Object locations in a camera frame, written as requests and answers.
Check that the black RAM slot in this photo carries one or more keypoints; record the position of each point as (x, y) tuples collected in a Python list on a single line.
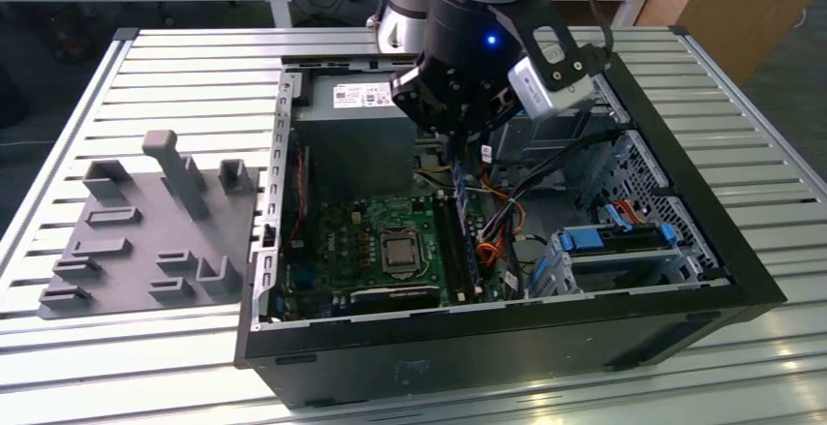
[(446, 236), (455, 246)]

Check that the silver power supply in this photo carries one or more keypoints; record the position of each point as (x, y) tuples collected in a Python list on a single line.
[(348, 154)]

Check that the perforated silver drive cage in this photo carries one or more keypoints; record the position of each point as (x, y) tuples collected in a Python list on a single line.
[(646, 168)]

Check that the CPU socket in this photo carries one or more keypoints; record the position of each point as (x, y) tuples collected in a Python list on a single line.
[(422, 253)]

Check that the silver CPU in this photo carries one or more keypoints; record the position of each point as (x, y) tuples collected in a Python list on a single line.
[(400, 251)]

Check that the blue disk carrier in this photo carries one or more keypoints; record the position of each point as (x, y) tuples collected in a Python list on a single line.
[(543, 275), (582, 241)]

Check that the wooden cabinet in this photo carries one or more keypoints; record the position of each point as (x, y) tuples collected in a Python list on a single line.
[(743, 9)]

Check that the green motherboard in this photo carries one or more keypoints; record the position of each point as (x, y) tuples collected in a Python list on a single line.
[(336, 251)]

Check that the black graphics card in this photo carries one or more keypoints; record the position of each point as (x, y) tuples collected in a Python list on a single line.
[(394, 295)]

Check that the black PC case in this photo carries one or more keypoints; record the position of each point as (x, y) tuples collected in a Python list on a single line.
[(452, 357)]

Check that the grey parts rack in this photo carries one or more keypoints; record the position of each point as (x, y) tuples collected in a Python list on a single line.
[(129, 270)]

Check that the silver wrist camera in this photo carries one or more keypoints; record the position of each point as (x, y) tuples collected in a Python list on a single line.
[(532, 93)]

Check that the black camera bracket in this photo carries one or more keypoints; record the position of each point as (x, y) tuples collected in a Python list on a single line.
[(560, 76)]

